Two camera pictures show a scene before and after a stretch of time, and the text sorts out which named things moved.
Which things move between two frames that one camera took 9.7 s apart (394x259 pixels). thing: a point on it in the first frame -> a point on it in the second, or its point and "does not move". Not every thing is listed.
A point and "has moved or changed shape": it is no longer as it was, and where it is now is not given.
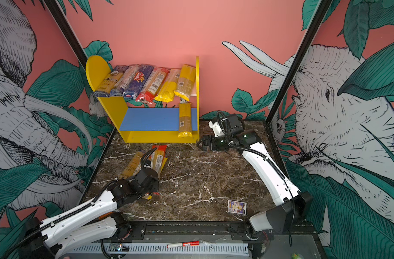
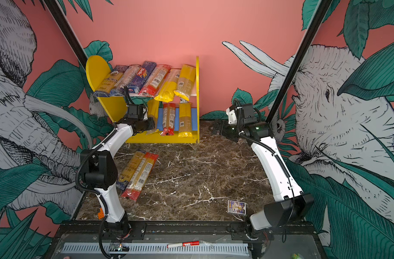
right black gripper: x=206 y=138 -> x=219 y=123
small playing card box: x=237 y=207 does not move
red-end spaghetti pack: x=158 y=157 -> x=168 y=120
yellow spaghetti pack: x=185 y=122 does not move
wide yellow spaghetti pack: x=187 y=78 does not move
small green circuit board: x=120 y=246 does not move
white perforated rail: x=163 y=249 does not move
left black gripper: x=156 y=185 -> x=151 y=123
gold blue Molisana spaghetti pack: x=129 y=170 does not move
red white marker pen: x=194 y=243 does not move
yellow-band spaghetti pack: x=151 y=164 -> x=153 y=112
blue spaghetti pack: x=126 y=79 does not move
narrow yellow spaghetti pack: x=166 y=93 does not move
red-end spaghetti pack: x=153 y=83 has moved or changed shape
